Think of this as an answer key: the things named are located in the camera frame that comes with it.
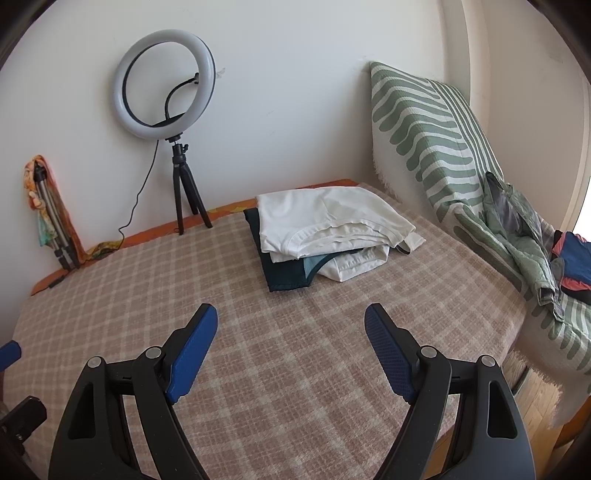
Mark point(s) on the white ring light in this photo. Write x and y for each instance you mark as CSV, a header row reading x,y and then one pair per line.
x,y
163,84

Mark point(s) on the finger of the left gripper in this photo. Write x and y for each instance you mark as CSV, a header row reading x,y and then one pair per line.
x,y
9,354

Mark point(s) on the white t-shirt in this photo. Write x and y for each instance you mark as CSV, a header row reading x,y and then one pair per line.
x,y
302,223

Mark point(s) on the black mini tripod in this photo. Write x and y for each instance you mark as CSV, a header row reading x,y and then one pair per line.
x,y
182,180

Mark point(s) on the colourful orange scarf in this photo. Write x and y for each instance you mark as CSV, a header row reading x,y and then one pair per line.
x,y
79,254

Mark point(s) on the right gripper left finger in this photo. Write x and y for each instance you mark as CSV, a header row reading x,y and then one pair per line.
x,y
117,407

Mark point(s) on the red blue garment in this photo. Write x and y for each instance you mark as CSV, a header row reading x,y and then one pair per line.
x,y
574,251

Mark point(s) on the silver folded tripod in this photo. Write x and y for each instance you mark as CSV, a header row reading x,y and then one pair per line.
x,y
58,240

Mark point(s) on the folded dark green garment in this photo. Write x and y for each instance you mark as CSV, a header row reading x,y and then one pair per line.
x,y
299,273

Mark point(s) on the green white patterned cushion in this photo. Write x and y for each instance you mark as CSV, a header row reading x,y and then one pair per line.
x,y
430,151

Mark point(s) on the green quilted jacket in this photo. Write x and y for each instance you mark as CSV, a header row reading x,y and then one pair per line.
x,y
514,221

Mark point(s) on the orange floral bed sheet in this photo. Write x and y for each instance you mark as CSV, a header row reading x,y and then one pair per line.
x,y
171,228

